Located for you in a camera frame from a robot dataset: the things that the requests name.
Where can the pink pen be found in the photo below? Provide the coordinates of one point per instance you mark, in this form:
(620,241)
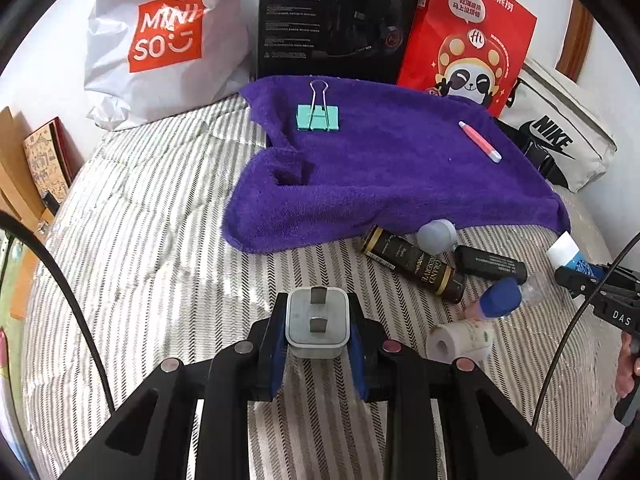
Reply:
(480,141)

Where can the black cardboard box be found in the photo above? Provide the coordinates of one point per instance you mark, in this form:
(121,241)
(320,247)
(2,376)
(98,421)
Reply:
(335,15)

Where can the red paper bag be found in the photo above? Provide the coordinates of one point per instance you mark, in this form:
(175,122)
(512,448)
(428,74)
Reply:
(465,30)

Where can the white plastic bag orange logo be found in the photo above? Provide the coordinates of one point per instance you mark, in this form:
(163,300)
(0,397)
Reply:
(165,40)

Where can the clear plastic bottle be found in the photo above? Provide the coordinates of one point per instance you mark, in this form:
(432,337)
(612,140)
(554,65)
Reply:
(534,290)

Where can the person's right hand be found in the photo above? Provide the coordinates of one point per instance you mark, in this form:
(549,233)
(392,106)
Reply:
(627,365)

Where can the white canvas bag black logo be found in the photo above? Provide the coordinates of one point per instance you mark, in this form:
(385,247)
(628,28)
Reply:
(575,120)

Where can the purple towel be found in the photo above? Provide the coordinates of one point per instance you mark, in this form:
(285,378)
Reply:
(390,170)

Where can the black gold tube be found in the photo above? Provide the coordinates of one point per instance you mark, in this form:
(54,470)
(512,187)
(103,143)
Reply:
(415,262)

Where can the brown kraft notebook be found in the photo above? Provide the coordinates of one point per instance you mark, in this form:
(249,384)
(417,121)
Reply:
(47,160)

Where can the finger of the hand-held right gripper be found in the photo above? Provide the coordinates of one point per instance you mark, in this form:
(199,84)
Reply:
(620,272)
(580,285)

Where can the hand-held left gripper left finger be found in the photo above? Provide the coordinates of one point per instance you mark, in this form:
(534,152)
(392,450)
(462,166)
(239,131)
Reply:
(276,362)

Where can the white blue bottle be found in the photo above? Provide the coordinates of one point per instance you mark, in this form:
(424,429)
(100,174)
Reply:
(567,252)

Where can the small grey white gadget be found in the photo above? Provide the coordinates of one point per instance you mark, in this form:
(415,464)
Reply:
(436,235)

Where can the wooden frame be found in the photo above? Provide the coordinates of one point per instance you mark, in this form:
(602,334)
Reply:
(575,40)

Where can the white charger plug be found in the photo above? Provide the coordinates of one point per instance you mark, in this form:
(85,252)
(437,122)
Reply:
(316,325)

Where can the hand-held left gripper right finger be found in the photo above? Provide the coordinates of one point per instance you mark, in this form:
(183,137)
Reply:
(358,362)

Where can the blue lidded balm jar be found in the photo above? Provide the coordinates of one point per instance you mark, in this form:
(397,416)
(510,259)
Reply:
(496,300)

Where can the teal binder clip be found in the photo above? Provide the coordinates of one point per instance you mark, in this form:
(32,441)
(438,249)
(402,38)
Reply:
(318,116)

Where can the white tape roll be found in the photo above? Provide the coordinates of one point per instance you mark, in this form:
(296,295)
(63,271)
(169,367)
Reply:
(460,342)

